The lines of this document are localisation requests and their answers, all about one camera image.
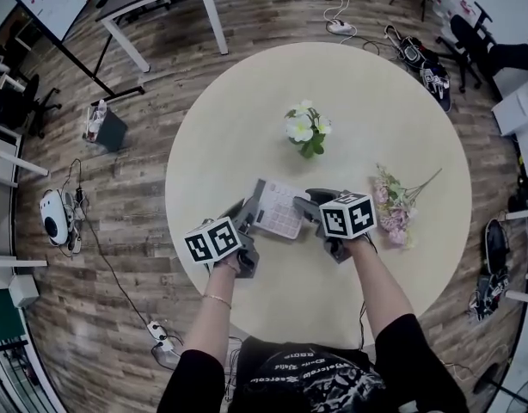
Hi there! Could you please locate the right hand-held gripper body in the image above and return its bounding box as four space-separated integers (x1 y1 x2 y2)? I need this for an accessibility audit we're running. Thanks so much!
315 191 378 265

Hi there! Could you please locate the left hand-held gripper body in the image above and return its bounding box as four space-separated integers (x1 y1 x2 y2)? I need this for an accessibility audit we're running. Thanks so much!
184 206 261 279

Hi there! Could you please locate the white calculator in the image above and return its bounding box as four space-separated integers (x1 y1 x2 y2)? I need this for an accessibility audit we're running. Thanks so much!
246 177 310 243

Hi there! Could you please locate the person's left forearm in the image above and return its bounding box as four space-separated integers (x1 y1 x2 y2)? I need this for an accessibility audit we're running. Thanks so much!
180 256 243 359

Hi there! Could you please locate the person's right forearm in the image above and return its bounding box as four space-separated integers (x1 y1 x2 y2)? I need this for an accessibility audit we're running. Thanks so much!
345 237 420 343

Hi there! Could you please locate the pink flower bouquet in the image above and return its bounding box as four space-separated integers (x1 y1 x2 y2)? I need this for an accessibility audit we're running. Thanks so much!
372 163 444 250

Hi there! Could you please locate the white flower plant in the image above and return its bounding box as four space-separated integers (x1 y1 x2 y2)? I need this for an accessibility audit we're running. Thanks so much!
284 99 333 160

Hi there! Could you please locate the dark grey trash bin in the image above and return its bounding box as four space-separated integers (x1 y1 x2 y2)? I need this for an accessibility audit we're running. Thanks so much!
83 101 129 153

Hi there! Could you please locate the black and white bag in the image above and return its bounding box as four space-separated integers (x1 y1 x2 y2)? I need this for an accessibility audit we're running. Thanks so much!
467 219 513 323
383 23 453 114

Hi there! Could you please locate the white dome-shaped device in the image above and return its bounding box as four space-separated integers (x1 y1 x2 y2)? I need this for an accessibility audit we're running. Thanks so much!
39 189 72 248

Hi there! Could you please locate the black printed t-shirt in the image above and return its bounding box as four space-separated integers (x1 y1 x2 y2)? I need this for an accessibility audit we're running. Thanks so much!
157 313 470 413

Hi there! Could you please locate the small grey box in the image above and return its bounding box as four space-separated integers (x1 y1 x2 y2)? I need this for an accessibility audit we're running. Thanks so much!
7 273 40 310

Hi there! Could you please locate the white low cabinet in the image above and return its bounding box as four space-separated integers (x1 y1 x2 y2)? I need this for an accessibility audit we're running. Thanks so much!
490 77 528 137

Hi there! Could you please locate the black office chair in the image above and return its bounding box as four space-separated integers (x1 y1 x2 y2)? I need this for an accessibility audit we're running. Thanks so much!
0 72 64 140
434 1 498 95

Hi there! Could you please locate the dark green cabinet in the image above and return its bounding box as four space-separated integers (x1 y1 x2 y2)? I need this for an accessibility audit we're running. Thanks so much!
0 287 29 344

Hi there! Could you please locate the thin gold bracelet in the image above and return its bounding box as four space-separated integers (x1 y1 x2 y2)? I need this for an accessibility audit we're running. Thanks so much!
202 293 233 310

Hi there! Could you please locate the long black floor cable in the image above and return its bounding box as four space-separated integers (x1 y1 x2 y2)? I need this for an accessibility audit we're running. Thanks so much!
78 211 162 330

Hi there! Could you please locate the white frame wooden shelf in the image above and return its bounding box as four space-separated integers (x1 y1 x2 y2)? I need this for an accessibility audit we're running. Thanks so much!
0 135 51 271

